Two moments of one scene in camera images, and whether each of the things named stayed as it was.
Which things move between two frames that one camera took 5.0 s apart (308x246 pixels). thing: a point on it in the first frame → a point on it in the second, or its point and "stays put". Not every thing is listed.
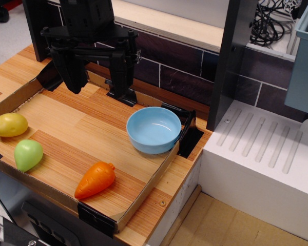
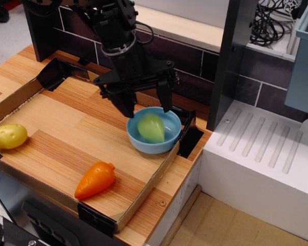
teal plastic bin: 302,89 stays put
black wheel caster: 1,14 stays put
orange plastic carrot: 97,177 stays put
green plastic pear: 27,154 → 150,127
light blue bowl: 153,130 stays put
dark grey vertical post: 241,16 stays put
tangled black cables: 269,23 stays put
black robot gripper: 90,32 → 129,72
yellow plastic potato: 10,124 → 11,136
